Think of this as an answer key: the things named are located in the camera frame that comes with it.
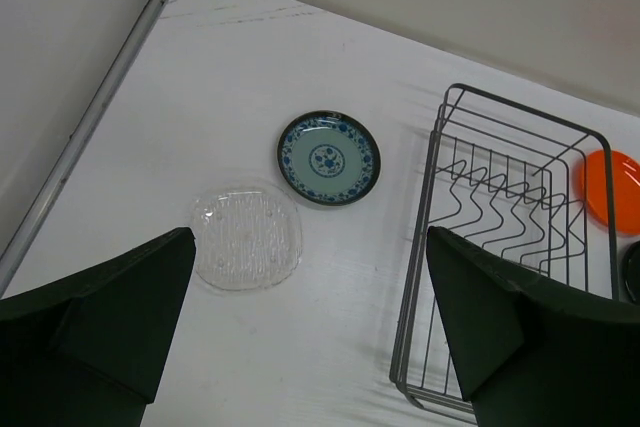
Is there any black glossy plate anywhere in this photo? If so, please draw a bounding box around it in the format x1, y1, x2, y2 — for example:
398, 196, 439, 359
621, 241, 640, 305

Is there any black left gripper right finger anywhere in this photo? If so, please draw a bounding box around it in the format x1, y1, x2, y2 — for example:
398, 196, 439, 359
426, 226, 639, 426

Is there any orange plastic plate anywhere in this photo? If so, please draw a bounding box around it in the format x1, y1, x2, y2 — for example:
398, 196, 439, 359
574, 150, 639, 236

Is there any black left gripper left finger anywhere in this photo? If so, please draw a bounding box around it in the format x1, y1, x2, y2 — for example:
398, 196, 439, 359
1, 227, 196, 426

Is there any aluminium table edge rail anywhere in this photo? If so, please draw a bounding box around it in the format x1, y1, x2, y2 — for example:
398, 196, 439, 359
1, 0, 168, 292

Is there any grey wire dish rack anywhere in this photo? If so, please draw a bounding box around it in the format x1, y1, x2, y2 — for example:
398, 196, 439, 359
389, 83, 627, 426

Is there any blue floral ceramic plate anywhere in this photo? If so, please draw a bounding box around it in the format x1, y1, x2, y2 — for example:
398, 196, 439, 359
276, 110, 381, 207

